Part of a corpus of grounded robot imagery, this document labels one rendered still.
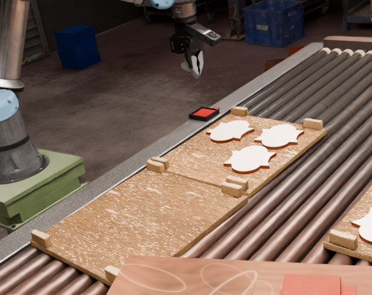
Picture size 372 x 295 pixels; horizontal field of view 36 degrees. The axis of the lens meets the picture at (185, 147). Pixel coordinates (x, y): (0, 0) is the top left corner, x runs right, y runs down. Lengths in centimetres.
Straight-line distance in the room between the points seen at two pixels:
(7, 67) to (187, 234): 78
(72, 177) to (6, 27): 47
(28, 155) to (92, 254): 49
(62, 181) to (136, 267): 67
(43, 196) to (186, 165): 41
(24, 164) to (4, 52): 33
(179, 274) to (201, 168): 60
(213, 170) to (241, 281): 61
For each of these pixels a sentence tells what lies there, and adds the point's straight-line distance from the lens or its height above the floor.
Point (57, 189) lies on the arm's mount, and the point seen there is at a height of 91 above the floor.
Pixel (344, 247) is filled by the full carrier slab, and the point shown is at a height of 94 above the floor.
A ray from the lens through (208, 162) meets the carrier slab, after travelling 159.
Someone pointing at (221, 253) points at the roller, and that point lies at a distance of 127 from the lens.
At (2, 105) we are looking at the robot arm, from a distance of 164.
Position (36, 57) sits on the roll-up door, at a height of 4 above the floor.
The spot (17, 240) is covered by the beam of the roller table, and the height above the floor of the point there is 91.
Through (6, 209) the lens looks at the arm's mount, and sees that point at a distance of 158.
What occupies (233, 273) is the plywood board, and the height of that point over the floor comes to 104.
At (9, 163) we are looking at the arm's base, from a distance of 168.
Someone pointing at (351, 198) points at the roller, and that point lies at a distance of 144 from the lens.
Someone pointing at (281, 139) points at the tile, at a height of 95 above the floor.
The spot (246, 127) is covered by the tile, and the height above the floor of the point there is 95.
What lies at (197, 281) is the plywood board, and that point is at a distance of 99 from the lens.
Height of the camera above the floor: 166
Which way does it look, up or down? 25 degrees down
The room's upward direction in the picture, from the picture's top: 9 degrees counter-clockwise
